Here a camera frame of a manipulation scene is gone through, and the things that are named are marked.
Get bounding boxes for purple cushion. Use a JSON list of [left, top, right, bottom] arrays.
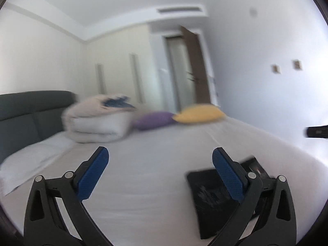
[[133, 111, 176, 131]]

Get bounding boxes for folded blue garment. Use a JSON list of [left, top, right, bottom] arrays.
[[102, 96, 134, 108]]

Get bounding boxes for white bed mattress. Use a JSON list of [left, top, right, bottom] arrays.
[[1, 118, 327, 245]]

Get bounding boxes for cream wardrobe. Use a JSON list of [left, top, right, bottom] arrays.
[[84, 24, 165, 114]]

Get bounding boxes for folded beige duvet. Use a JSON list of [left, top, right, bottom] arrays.
[[62, 94, 137, 143]]

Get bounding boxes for wall switch plate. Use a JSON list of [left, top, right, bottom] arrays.
[[293, 60, 302, 70], [272, 64, 281, 74]]

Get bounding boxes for black denim pants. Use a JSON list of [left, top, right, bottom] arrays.
[[186, 148, 274, 245]]

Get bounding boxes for brown door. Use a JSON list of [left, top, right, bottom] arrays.
[[181, 26, 211, 103]]

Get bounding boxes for dark grey headboard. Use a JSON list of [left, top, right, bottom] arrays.
[[1, 91, 77, 162]]

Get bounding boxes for white pillow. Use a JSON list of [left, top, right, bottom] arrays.
[[1, 132, 76, 196]]

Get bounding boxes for ceiling air vent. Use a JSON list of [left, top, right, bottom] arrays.
[[157, 6, 202, 14]]

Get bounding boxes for yellow cushion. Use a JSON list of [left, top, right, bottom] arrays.
[[172, 104, 226, 124]]

